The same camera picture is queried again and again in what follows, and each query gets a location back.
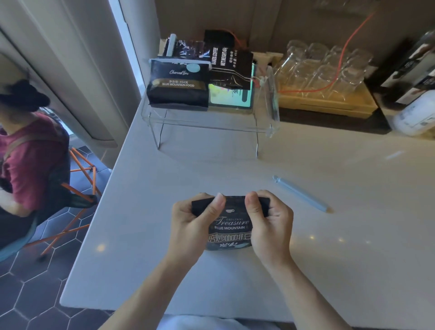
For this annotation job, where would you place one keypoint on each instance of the matte black gold-band coffee bag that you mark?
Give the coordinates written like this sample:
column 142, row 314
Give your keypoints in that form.
column 178, row 86

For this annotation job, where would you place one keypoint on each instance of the shiny dark foil coffee bag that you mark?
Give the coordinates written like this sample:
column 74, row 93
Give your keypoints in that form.
column 190, row 49

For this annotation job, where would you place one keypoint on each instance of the beige wooden tray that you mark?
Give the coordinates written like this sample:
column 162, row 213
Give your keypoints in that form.
column 326, row 103

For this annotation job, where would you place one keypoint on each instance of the person's right hand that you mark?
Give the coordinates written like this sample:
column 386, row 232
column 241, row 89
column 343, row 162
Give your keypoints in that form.
column 272, row 231

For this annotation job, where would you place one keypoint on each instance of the person's right thumb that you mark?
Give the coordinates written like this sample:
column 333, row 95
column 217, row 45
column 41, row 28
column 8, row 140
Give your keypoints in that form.
column 252, row 205

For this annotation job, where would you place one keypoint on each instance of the pale blue bag clip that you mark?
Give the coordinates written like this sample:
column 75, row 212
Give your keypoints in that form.
column 171, row 44

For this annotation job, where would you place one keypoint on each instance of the white plastic bottle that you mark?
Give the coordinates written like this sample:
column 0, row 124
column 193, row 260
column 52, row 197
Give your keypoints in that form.
column 416, row 117

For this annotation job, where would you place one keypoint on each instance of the dark bottle with label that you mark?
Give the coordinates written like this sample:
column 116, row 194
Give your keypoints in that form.
column 413, row 68

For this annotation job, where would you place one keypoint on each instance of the person's left forearm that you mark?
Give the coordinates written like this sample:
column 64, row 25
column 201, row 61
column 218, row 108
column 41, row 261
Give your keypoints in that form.
column 149, row 295

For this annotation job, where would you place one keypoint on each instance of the black coffee bag white script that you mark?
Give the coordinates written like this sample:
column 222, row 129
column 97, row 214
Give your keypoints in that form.
column 231, row 224

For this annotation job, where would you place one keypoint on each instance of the glossy black white-print coffee bag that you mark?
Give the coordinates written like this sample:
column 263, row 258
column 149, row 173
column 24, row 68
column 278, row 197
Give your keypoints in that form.
column 231, row 68

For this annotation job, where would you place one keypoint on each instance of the person's left thumb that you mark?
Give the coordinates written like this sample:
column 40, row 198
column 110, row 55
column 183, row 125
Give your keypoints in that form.
column 216, row 206

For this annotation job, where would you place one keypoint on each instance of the person's white clothing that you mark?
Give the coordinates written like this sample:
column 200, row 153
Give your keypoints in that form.
column 210, row 323

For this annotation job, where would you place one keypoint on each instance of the person's left hand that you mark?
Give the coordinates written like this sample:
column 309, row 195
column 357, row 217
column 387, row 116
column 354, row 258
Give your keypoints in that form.
column 188, row 231

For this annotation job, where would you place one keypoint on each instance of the person's right forearm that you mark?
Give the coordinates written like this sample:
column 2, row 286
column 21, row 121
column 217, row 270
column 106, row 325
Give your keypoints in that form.
column 306, row 295

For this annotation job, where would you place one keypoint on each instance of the group of clear drinking glasses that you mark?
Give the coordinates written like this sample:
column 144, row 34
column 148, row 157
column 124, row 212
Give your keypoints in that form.
column 323, row 68

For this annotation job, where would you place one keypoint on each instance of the light blue sealing clip stick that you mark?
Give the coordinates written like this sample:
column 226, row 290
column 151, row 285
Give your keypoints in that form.
column 300, row 193

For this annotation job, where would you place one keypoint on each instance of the orange metal frame stool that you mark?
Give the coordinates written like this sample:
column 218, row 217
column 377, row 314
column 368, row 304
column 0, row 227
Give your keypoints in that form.
column 80, row 200

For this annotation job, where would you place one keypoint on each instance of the clear acrylic shelf riser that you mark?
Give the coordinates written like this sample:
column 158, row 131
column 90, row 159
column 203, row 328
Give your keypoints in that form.
column 210, row 117

